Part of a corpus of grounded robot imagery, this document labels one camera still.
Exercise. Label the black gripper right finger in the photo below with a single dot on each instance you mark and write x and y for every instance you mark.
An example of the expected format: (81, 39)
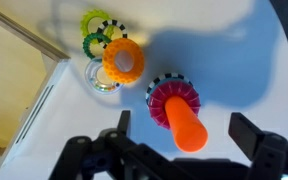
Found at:
(267, 151)

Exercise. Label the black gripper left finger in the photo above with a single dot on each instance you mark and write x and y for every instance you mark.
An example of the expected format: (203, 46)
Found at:
(112, 152)

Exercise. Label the orange stacking stand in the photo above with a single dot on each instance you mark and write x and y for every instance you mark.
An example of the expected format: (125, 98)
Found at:
(174, 104)

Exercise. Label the wooden tray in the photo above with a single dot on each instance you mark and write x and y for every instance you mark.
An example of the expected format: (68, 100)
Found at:
(29, 71)

